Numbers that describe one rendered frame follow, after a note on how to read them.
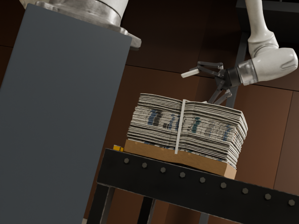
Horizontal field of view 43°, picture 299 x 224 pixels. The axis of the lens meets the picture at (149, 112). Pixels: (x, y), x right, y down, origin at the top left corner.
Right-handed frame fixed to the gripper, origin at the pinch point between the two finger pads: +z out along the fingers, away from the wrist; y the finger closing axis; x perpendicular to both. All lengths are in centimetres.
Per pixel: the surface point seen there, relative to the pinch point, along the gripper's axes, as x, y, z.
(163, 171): -23.8, 31.5, 10.6
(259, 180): 292, 20, -6
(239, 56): 273, -116, -24
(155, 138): -14.1, 18.2, 13.2
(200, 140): -14.0, 23.0, -1.9
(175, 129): -13.6, 16.8, 5.5
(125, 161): -23.9, 25.2, 22.3
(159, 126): -13.8, 14.5, 11.1
